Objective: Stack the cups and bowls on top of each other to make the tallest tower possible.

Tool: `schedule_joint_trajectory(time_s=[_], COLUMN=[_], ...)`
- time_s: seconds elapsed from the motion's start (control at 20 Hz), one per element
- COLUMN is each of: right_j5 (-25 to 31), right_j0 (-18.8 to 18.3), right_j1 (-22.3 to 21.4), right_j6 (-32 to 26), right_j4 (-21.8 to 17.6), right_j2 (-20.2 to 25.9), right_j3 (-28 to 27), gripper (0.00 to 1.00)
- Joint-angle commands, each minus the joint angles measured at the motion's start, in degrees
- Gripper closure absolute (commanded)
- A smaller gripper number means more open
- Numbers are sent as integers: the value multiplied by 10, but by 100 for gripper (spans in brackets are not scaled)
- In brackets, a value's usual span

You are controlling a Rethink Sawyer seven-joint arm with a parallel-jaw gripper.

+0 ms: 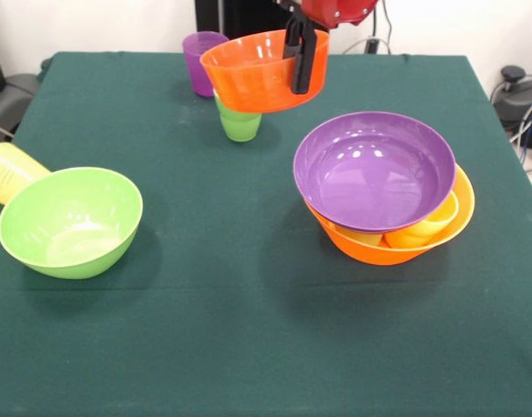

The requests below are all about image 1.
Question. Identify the orange-red bowl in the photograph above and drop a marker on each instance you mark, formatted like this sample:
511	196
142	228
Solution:
253	82

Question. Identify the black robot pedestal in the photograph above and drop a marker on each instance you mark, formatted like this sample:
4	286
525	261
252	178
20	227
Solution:
248	17

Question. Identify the light green tapered cup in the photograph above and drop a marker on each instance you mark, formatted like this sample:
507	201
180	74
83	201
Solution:
361	238

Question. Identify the green bowl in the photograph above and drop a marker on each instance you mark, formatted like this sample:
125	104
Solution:
70	221

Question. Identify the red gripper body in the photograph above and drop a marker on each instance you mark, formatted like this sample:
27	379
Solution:
335	11

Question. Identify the yellow tapered cup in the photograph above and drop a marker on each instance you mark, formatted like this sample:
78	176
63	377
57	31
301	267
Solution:
9	174

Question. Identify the yellow-orange stepped cup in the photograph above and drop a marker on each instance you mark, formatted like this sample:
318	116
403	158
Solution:
427	230

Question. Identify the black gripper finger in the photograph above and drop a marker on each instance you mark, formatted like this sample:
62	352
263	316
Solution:
304	65
292	41

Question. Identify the large yellow-orange bowl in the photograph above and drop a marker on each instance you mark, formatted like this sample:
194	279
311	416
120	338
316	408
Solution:
370	254

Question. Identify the grey office chair base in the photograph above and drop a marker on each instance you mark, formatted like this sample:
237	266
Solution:
14	95

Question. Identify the purple bowl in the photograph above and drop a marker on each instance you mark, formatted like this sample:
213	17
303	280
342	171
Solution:
370	174

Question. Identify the green stepped cup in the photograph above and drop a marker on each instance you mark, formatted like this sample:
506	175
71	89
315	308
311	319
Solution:
240	126

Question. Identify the dark green tablecloth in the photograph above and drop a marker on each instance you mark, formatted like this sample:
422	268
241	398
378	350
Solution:
266	326

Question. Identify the purple cup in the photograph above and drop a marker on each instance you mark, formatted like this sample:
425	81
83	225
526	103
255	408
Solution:
196	65

